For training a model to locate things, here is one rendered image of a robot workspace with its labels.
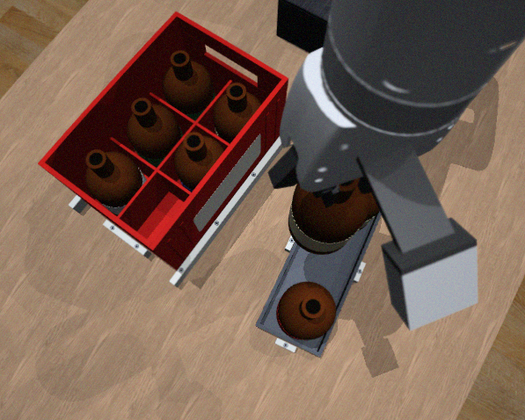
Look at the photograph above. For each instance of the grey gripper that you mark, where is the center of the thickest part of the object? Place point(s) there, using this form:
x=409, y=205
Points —
x=327, y=139

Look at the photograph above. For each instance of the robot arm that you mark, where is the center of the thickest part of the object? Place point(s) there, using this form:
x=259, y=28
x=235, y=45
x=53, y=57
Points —
x=412, y=67

